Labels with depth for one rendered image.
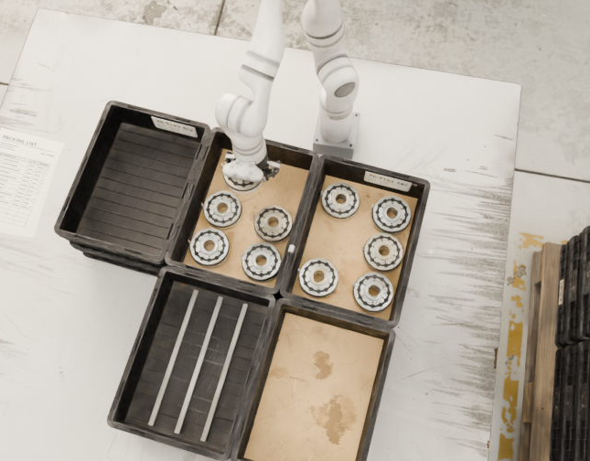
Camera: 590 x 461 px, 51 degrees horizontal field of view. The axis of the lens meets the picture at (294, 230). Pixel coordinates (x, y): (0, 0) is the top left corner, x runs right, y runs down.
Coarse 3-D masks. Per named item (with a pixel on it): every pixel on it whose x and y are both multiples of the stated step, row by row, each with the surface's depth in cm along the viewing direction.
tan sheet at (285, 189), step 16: (288, 176) 173; (304, 176) 173; (208, 192) 171; (256, 192) 171; (272, 192) 171; (288, 192) 171; (224, 208) 170; (256, 208) 170; (288, 208) 170; (208, 224) 168; (240, 224) 168; (272, 224) 168; (240, 240) 167; (256, 240) 167; (240, 256) 166; (224, 272) 164; (240, 272) 164
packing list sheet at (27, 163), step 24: (0, 144) 191; (24, 144) 191; (48, 144) 191; (0, 168) 188; (24, 168) 188; (48, 168) 188; (0, 192) 186; (24, 192) 186; (0, 216) 184; (24, 216) 183
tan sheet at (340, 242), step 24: (360, 192) 171; (384, 192) 171; (360, 216) 169; (312, 240) 167; (336, 240) 167; (360, 240) 167; (336, 264) 165; (360, 264) 165; (360, 312) 161; (384, 312) 161
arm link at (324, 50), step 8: (344, 24) 137; (304, 32) 137; (344, 32) 138; (312, 40) 136; (320, 40) 135; (328, 40) 135; (336, 40) 137; (312, 48) 142; (320, 48) 139; (328, 48) 138; (336, 48) 150; (320, 56) 150; (328, 56) 153; (336, 56) 153; (344, 56) 154; (320, 64) 154
